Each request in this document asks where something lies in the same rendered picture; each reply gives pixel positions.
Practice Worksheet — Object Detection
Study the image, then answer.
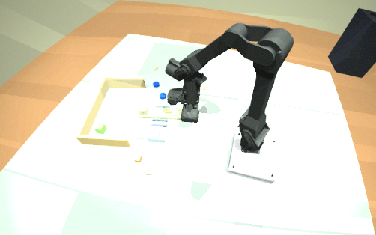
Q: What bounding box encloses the small brown cube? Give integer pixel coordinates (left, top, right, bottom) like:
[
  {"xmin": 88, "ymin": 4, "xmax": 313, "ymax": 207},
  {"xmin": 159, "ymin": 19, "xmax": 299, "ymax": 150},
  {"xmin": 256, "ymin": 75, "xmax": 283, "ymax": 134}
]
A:
[{"xmin": 134, "ymin": 155, "xmax": 142, "ymax": 163}]

